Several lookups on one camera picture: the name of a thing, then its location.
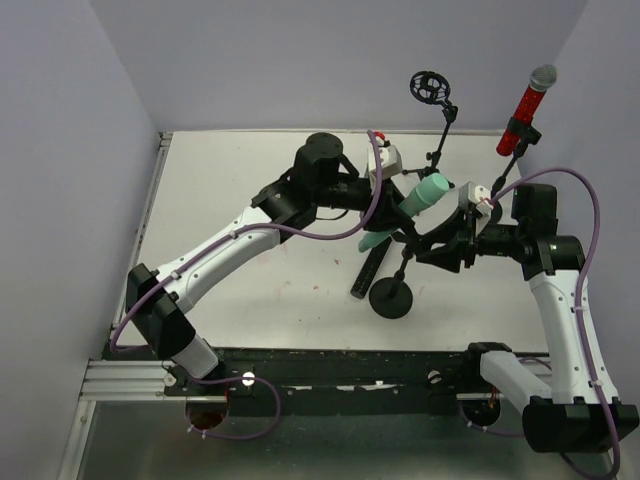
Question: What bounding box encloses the black glitter microphone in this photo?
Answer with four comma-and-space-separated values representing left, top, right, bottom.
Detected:
350, 238, 392, 300

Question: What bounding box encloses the teal plastic microphone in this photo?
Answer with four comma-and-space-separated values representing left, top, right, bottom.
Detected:
358, 173, 450, 253

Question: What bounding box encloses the black round-base clip stand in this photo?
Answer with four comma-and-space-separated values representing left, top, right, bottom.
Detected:
369, 231, 417, 319

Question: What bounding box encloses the black round-base mic stand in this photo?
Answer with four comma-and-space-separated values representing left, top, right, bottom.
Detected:
491, 116, 541, 197

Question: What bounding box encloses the black tripod shock-mount stand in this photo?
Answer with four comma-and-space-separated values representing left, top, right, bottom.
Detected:
401, 70, 460, 186

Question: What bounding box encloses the red glitter microphone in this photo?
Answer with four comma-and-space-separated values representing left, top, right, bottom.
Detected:
496, 64, 558, 157

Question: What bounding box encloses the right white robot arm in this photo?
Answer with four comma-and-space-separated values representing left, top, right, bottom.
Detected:
416, 182, 639, 453

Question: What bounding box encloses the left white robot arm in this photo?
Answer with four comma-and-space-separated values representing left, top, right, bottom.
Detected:
123, 132, 408, 379

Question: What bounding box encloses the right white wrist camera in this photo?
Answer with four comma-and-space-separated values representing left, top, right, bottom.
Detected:
458, 182, 493, 217

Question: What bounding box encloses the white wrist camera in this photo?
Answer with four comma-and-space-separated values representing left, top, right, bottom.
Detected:
366, 131, 403, 185
458, 182, 493, 217

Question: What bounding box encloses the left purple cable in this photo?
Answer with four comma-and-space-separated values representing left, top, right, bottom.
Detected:
109, 128, 389, 441

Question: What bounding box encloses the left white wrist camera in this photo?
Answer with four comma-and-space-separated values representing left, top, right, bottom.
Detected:
366, 131, 403, 185

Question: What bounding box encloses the black front mounting rail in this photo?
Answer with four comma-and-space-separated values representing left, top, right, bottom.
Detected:
164, 348, 491, 417

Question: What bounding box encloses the aluminium extrusion frame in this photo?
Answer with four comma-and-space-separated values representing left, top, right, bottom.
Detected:
52, 132, 174, 480

